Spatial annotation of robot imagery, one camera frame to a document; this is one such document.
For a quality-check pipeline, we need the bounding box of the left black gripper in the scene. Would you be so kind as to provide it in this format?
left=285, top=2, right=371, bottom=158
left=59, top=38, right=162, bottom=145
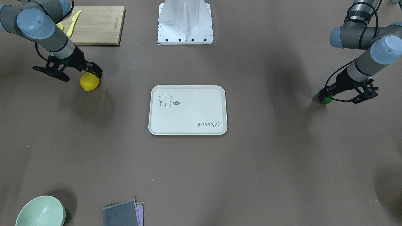
left=320, top=68, right=379, bottom=104

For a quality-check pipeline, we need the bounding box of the grey folded cloth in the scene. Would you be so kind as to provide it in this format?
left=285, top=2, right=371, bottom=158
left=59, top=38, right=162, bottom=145
left=102, top=198, right=144, bottom=226

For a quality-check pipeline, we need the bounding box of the white rabbit print tray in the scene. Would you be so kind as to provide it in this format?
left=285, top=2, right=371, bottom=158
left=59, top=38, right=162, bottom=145
left=148, top=85, right=228, bottom=135

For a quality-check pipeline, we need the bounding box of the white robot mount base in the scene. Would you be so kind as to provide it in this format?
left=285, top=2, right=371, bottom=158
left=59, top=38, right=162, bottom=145
left=157, top=0, right=214, bottom=45

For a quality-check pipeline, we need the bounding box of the yellow plastic knife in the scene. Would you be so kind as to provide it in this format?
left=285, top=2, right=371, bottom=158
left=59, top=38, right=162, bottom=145
left=66, top=10, right=81, bottom=37

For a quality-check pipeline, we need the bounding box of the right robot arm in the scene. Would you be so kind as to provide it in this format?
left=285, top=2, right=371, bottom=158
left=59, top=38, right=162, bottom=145
left=0, top=0, right=102, bottom=82

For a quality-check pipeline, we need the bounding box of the yellow lemon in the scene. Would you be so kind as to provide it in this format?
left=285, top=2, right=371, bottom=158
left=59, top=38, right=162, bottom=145
left=79, top=73, right=100, bottom=91

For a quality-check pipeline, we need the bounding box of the green lime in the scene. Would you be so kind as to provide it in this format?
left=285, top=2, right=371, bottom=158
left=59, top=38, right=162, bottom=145
left=318, top=91, right=333, bottom=105

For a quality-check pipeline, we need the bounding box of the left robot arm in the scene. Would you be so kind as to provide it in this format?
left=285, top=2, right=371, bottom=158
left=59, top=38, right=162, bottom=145
left=318, top=0, right=402, bottom=104

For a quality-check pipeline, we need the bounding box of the wooden cutting board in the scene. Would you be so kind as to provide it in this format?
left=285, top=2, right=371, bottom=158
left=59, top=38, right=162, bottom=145
left=61, top=5, right=125, bottom=46

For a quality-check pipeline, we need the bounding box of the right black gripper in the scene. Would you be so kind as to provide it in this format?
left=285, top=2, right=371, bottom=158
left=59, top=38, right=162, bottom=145
left=32, top=49, right=103, bottom=82

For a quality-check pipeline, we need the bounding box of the mint green bowl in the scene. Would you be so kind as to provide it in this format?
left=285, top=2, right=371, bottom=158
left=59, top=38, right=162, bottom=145
left=15, top=196, right=66, bottom=226

